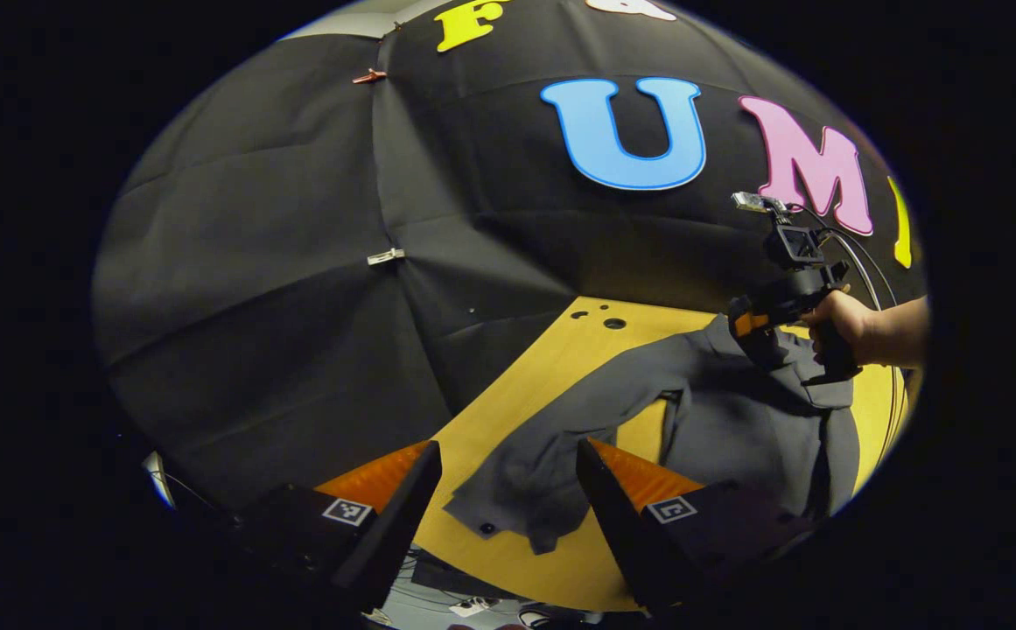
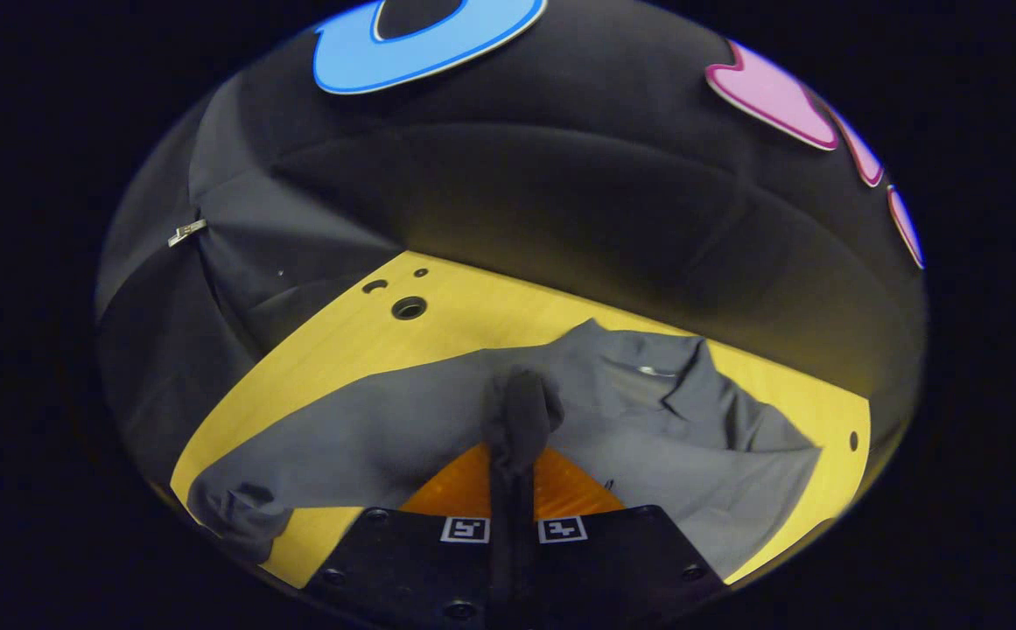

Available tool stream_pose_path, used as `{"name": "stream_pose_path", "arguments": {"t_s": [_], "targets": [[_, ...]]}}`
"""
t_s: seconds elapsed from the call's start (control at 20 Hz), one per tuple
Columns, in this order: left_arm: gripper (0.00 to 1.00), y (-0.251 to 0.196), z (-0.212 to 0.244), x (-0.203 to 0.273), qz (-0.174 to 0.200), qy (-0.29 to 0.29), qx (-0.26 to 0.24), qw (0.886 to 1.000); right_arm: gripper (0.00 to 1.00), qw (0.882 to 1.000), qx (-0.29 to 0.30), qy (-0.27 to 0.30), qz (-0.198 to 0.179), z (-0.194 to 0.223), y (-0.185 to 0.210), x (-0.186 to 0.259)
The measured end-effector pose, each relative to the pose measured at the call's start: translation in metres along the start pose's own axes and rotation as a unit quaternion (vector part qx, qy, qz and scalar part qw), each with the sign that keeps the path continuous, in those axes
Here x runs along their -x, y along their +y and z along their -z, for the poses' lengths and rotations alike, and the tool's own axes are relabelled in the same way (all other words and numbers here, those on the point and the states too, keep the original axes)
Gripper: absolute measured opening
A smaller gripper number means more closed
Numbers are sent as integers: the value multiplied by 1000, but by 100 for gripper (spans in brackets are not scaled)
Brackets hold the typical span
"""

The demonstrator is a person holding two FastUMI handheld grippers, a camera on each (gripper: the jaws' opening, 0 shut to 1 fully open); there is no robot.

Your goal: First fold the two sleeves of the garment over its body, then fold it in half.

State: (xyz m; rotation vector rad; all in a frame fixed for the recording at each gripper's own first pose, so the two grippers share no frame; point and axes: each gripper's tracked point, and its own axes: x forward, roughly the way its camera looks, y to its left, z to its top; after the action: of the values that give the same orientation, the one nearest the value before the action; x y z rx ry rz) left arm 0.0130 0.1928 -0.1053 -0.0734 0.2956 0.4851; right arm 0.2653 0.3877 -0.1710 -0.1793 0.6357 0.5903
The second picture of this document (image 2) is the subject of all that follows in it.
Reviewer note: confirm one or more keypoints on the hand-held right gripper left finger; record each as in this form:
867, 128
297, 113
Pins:
499, 560

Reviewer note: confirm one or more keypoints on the silver metal clip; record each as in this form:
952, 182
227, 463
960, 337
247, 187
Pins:
185, 233

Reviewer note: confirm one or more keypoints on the grey long-sleeved shirt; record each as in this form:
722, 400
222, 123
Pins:
402, 420

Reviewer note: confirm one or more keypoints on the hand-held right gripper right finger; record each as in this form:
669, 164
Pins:
523, 560

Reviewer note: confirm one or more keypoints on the black backdrop cloth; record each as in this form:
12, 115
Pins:
516, 192

